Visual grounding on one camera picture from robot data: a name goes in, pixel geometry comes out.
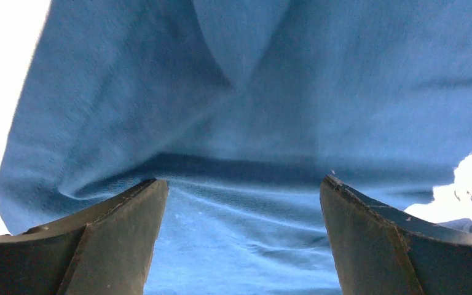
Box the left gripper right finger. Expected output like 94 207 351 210
320 175 472 295

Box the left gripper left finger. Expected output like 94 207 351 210
0 179 168 295

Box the blue t shirt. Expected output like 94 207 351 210
0 1 472 294

